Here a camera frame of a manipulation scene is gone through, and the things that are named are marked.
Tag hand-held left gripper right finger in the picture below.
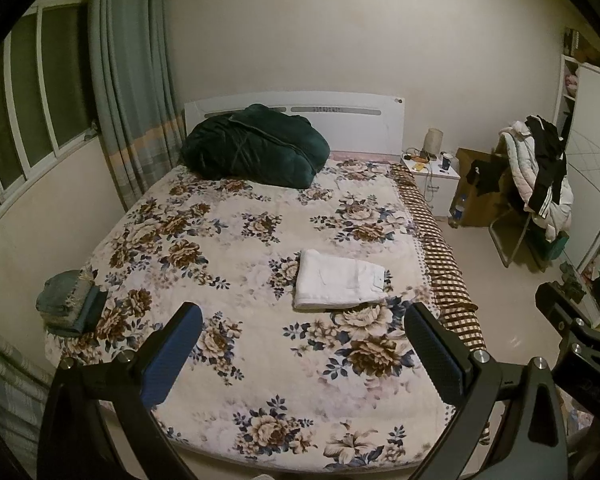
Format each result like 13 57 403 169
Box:
403 301 567 480

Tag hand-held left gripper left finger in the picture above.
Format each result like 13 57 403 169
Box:
37 301 204 480

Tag white pants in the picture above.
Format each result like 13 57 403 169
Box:
292 248 388 311

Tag dark floor slippers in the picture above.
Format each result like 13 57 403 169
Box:
560 260 589 302

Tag teal bag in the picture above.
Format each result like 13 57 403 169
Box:
545 232 572 262

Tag metal folding chair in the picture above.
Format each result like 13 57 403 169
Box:
489 206 557 274

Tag brown checked bed sheet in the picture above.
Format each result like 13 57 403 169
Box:
390 162 492 447

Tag folded dark teal cloth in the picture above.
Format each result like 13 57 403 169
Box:
45 285 109 337

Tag brown cardboard box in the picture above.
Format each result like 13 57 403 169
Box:
452 147 514 229

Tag folded faded jeans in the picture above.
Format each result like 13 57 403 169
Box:
36 270 99 320

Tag plastic water bottle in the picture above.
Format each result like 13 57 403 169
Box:
447 194 467 227

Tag black striped track garment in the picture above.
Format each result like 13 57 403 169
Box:
522 115 569 214

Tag chair with piled clothes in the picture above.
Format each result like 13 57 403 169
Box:
497 120 577 244

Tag black cloth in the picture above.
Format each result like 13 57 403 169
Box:
465 157 507 197

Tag white nightstand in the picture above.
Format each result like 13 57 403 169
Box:
400 150 462 217

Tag white wardrobe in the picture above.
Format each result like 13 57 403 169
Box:
552 27 600 329

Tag grey-green striped curtain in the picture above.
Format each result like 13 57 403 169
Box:
0 320 57 463
87 0 187 212

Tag dark green duvet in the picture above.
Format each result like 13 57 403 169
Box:
180 104 331 191

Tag beige table lamp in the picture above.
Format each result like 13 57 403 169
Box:
425 127 445 156

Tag white bed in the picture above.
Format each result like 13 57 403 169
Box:
45 91 492 474

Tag white-framed window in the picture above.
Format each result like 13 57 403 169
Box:
0 0 99 227

